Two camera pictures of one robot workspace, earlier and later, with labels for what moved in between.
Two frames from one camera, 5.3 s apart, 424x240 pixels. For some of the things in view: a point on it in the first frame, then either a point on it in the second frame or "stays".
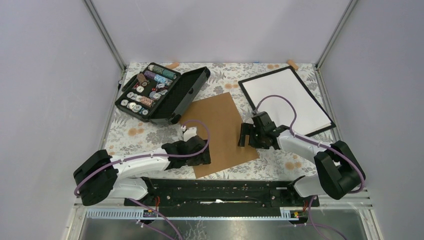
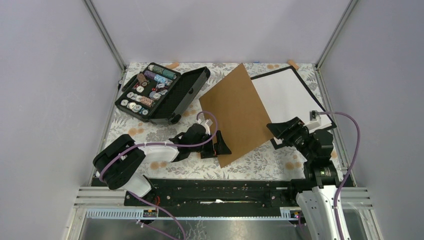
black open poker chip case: [158, 94] stays
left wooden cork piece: [173, 65] stays
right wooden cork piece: [293, 65] stays
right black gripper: [248, 129] → [284, 131]
